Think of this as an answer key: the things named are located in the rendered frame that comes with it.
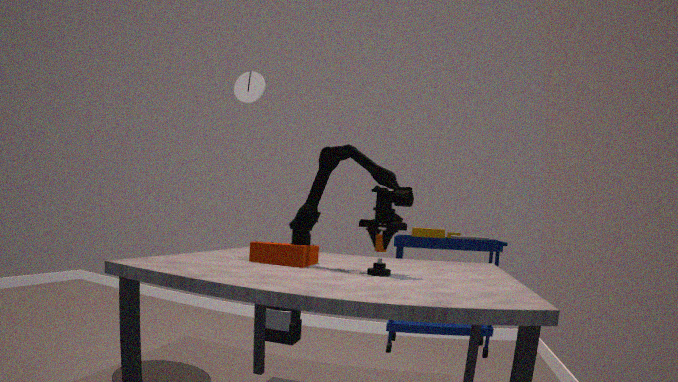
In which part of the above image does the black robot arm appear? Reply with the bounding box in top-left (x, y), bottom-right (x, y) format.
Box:
top-left (289, 144), bottom-right (414, 245)

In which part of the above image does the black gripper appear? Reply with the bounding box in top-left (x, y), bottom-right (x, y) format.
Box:
top-left (359, 205), bottom-right (407, 250)

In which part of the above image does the orange knob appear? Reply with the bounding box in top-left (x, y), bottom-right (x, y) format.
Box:
top-left (375, 235), bottom-right (386, 252)

